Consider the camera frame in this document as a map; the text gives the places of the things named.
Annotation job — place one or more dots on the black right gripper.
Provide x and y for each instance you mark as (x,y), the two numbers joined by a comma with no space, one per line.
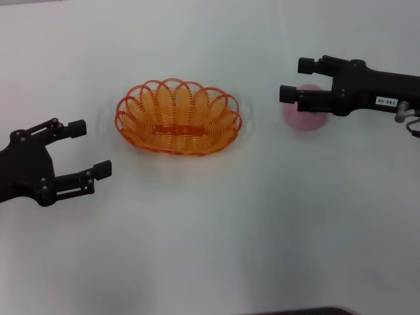
(367,90)

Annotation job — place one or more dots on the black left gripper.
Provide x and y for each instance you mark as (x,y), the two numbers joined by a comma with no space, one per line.
(26,170)

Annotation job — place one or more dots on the pink plush peach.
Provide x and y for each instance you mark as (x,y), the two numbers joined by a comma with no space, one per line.
(305,122)

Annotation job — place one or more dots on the orange woven plastic basket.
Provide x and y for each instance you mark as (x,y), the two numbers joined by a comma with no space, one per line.
(178,131)

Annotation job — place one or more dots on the dark rounded robot base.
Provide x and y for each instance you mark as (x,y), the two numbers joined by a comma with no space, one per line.
(311,312)

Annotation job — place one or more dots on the silver metal connector fitting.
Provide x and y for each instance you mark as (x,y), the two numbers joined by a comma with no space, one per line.
(402,110)

